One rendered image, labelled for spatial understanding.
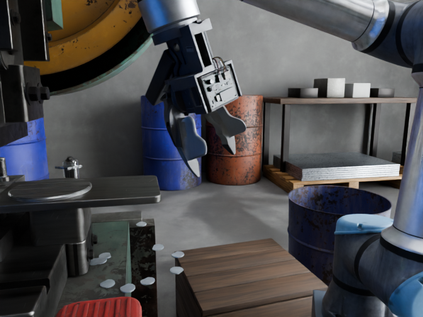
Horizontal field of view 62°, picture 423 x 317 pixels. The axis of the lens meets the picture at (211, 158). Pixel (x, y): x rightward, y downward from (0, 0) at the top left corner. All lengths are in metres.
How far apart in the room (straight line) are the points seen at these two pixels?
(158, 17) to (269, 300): 0.86
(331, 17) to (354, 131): 4.07
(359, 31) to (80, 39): 0.62
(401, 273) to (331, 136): 3.95
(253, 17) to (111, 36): 3.32
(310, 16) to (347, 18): 0.06
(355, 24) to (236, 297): 0.78
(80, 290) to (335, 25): 0.60
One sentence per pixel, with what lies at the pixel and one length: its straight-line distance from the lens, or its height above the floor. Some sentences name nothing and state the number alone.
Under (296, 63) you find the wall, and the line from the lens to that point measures 4.31.
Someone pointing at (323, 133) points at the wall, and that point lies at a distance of 4.51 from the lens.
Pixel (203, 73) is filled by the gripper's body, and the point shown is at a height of 0.96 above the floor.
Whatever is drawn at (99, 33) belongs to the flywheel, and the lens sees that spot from 0.94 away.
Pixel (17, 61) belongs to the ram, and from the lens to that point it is 0.66.
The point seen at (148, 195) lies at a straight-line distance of 0.56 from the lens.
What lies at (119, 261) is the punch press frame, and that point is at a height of 0.65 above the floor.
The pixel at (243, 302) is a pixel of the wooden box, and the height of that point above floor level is 0.35.
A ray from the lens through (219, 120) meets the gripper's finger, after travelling 0.56.
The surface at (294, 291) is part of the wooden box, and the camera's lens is 1.15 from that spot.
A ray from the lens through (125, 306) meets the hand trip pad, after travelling 0.34.
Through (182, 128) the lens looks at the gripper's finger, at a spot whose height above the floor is 0.89.
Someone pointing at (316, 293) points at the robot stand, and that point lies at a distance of 0.96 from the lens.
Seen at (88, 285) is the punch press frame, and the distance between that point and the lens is 0.61.
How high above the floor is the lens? 0.94
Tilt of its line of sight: 11 degrees down
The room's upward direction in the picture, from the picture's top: straight up
